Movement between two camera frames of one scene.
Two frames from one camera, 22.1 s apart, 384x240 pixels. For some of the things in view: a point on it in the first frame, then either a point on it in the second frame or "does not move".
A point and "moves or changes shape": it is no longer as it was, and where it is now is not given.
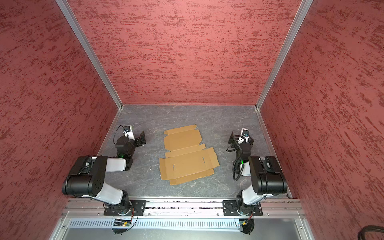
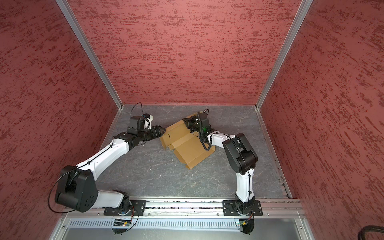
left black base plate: [130, 208] does not move
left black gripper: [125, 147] to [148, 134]
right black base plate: [230, 208] does not move
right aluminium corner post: [298, 21] does not move
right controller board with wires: [248, 225] does not move
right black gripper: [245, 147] to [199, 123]
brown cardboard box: [188, 160] moves or changes shape
